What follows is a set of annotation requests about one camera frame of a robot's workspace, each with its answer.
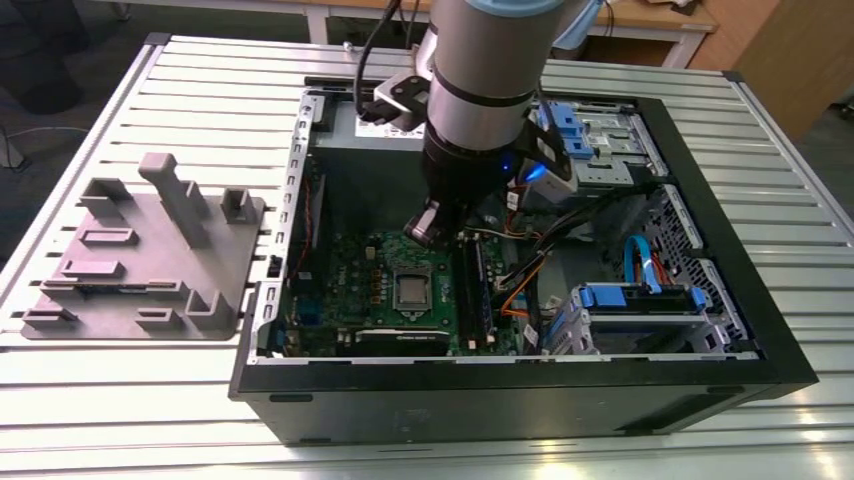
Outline CPU socket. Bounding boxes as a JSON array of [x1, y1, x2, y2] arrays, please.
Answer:
[[389, 268, 439, 314]]

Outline black wire bundle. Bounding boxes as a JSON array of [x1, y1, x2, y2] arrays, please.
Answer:
[[493, 180, 668, 294]]

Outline RAM stick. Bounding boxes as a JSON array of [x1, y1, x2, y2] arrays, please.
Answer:
[[38, 282, 181, 296]]

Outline metal drive cage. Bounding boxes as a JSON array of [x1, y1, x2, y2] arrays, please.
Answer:
[[525, 98, 670, 211]]

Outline metal disk bay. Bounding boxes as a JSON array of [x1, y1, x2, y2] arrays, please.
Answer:
[[571, 282, 748, 357]]

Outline black graphics card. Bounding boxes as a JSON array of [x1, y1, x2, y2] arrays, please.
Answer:
[[332, 325, 453, 358]]

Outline black open PC case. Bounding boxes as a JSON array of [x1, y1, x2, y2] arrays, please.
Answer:
[[225, 74, 819, 448]]

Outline orange wire bundle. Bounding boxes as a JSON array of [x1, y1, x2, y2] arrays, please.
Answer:
[[496, 272, 543, 320]]

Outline wooden desk white legs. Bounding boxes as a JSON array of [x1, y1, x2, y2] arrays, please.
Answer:
[[98, 0, 720, 69]]

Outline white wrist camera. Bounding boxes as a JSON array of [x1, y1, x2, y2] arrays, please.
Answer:
[[529, 167, 579, 197]]

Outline pale blue disk carrier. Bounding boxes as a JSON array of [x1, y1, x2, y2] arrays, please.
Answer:
[[543, 307, 592, 357]]

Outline green motherboard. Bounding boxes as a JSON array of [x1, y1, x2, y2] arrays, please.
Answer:
[[277, 219, 523, 359]]

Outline metal socket cover frame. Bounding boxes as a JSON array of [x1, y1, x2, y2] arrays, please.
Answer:
[[391, 269, 436, 312]]

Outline black RAM slot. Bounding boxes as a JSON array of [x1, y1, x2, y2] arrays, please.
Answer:
[[449, 237, 476, 352]]

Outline grey power supply unit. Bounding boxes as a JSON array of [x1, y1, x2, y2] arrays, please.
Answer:
[[311, 99, 428, 236]]

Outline blue flat wire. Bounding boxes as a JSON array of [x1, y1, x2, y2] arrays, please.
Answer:
[[623, 233, 670, 296]]

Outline thick black camera cable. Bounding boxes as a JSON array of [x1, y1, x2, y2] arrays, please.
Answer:
[[351, 0, 405, 126]]

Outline grey parts rack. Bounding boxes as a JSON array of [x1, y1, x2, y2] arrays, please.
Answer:
[[18, 152, 275, 342]]

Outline thin red wire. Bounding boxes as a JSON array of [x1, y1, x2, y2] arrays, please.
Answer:
[[300, 172, 319, 254]]

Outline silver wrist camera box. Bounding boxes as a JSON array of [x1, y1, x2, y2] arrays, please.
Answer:
[[371, 73, 429, 127]]

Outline wooden cabinet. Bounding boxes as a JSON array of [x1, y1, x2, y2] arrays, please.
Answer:
[[690, 0, 854, 142]]

